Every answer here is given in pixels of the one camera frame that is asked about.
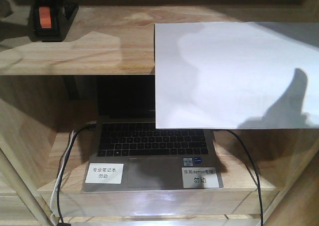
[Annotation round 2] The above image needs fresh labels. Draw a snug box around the white paper sheet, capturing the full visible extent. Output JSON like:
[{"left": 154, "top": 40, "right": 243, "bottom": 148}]
[{"left": 155, "top": 22, "right": 319, "bottom": 129}]

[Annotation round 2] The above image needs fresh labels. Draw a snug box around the grey open laptop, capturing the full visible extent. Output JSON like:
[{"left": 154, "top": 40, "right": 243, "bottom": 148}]
[{"left": 83, "top": 75, "right": 223, "bottom": 193}]

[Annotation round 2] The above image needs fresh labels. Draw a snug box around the white laptop label right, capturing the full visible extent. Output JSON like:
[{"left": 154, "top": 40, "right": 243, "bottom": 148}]
[{"left": 182, "top": 167, "right": 220, "bottom": 189}]

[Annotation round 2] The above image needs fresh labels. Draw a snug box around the white laptop label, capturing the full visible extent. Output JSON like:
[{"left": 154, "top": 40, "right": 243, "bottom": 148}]
[
  {"left": 182, "top": 167, "right": 220, "bottom": 189},
  {"left": 85, "top": 163, "right": 124, "bottom": 184}
]

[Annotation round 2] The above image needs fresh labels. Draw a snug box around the white laptop label left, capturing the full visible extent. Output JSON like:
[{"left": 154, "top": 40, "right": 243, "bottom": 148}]
[{"left": 85, "top": 163, "right": 124, "bottom": 184}]

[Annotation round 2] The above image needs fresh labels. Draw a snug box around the wooden shelf unit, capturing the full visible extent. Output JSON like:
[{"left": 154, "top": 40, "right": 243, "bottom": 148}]
[{"left": 0, "top": 0, "right": 319, "bottom": 226}]

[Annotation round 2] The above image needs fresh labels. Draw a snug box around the cream diagonal pole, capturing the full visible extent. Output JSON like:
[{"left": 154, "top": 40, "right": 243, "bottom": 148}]
[{"left": 0, "top": 136, "right": 52, "bottom": 226}]

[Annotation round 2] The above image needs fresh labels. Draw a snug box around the black laptop cable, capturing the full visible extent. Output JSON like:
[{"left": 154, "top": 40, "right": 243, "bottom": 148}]
[{"left": 56, "top": 122, "right": 97, "bottom": 226}]

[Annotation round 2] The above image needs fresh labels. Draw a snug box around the black cable right side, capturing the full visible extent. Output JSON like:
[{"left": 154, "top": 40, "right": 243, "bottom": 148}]
[{"left": 225, "top": 129, "right": 265, "bottom": 226}]

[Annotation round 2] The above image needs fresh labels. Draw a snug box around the white laptop cable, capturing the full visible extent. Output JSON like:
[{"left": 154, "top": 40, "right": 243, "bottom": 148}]
[{"left": 49, "top": 130, "right": 75, "bottom": 226}]

